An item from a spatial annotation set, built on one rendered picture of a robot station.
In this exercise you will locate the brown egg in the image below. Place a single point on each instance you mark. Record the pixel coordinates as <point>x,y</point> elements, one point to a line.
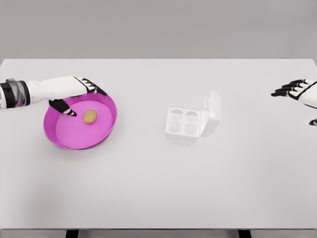
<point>89,116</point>

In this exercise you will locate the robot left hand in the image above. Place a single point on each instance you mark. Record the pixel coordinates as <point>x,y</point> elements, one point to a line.
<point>65,86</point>

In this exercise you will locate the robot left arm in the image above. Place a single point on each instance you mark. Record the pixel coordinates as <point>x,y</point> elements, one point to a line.
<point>22,93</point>

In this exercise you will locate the white egg box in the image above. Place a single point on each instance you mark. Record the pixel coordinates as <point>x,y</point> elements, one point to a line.
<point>190,121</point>

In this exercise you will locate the pink round tray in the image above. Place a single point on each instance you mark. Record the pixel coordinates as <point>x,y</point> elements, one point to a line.
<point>81,124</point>

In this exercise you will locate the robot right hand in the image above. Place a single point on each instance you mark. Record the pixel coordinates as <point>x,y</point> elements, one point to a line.
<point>305,93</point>

